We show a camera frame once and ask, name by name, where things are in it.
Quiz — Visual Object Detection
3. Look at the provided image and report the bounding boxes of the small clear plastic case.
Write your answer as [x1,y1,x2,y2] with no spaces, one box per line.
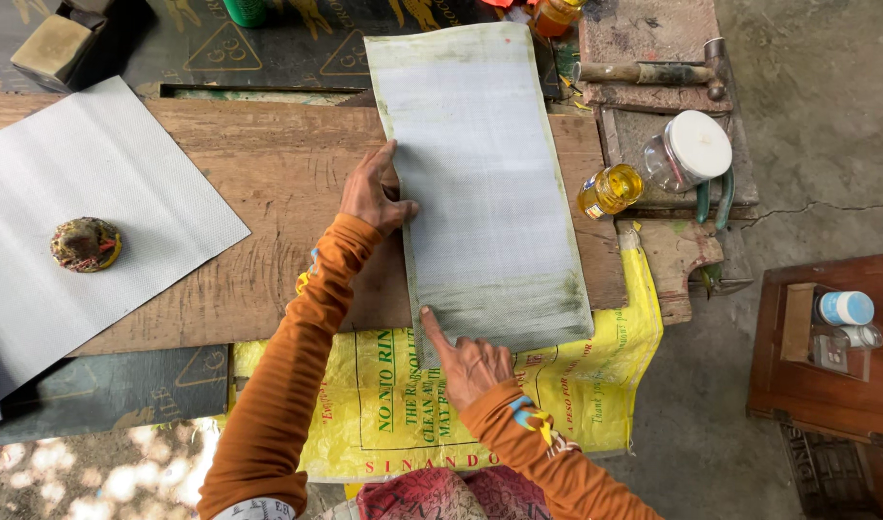
[809,334,851,375]

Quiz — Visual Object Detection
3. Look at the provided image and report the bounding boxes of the green-handled pliers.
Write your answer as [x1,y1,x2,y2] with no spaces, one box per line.
[694,166,736,231]

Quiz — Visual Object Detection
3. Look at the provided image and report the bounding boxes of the small clear jar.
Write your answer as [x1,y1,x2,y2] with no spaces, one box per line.
[835,324,883,352]

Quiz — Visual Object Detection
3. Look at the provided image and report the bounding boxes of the clear jar with white lid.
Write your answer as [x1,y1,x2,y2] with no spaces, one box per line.
[642,110,734,195]

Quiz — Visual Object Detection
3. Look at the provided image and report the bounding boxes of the orange liquid bottle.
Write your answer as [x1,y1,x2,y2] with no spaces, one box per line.
[531,0,588,39]

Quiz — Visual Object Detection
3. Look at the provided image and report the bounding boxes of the yellow printed woven sack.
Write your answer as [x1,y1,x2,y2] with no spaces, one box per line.
[227,230,665,484]

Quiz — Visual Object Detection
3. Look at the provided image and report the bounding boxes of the wooden-handled hammer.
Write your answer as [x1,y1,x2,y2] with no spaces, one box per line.
[576,38,732,101]

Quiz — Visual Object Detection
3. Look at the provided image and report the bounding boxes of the worn wooden bench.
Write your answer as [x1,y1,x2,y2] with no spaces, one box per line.
[578,0,761,221]

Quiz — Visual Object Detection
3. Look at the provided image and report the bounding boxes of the person's left hand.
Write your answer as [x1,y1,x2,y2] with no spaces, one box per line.
[339,139,421,238]

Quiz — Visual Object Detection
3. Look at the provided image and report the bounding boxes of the brown wooden box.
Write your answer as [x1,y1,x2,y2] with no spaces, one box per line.
[746,250,883,443]

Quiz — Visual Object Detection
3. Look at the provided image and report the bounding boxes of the person's patterned red clothing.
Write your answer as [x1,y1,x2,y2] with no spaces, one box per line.
[317,466,559,520]

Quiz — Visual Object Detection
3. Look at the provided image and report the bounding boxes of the clean grey textured sheet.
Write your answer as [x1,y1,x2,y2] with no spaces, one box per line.
[0,76,252,431]

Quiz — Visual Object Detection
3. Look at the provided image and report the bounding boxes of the curved wooden piece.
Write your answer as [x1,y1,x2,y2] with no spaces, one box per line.
[616,219,726,326]

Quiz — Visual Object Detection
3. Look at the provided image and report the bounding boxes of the green can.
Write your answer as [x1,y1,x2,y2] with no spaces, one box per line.
[222,0,269,29]

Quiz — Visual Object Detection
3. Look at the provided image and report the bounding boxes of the round paint-stained weight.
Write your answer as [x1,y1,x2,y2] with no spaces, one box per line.
[50,217,123,274]

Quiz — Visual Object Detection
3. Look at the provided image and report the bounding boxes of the person's right hand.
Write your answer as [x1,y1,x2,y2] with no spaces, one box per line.
[420,305,515,413]

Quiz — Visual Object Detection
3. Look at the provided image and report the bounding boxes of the white and blue container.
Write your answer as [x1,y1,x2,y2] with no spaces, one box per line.
[815,291,876,327]

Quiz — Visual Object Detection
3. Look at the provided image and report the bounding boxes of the green-stained grey mesh sheet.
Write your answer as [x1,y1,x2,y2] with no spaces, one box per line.
[364,22,596,370]

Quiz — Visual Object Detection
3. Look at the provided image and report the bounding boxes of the brown wooden board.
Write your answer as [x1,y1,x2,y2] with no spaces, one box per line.
[0,91,629,358]

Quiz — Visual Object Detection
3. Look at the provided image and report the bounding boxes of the yellow liquid bottle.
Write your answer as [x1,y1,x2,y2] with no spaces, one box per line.
[577,164,645,222]

